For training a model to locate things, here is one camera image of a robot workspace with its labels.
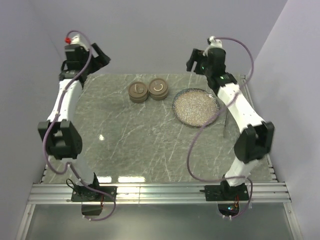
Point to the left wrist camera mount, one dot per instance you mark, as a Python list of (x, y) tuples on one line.
[(76, 40)]

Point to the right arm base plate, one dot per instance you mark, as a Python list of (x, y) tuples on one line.
[(212, 196)]

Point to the steel lunch container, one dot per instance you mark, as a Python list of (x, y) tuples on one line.
[(138, 97), (158, 95)]

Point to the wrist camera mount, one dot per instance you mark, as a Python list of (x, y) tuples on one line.
[(76, 40), (212, 43)]

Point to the right steel lunch container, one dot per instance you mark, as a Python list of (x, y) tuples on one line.
[(158, 95)]

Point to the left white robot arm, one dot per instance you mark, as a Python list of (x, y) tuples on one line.
[(62, 144)]

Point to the brown lid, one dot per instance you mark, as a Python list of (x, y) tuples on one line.
[(137, 87), (158, 84)]

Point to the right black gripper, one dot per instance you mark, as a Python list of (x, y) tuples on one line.
[(197, 56)]

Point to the metal tongs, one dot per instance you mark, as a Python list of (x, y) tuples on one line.
[(225, 124)]

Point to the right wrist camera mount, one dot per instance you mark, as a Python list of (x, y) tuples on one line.
[(212, 43)]

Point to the left steel lunch container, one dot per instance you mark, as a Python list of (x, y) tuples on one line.
[(138, 97)]

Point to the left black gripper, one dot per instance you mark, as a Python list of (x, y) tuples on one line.
[(100, 61)]

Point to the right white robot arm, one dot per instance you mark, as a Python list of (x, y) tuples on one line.
[(256, 134)]

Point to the speckled ceramic plate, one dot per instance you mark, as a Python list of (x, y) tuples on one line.
[(195, 107)]

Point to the aluminium rail frame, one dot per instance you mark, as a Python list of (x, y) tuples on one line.
[(142, 149)]

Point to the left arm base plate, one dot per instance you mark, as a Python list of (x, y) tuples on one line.
[(83, 194)]

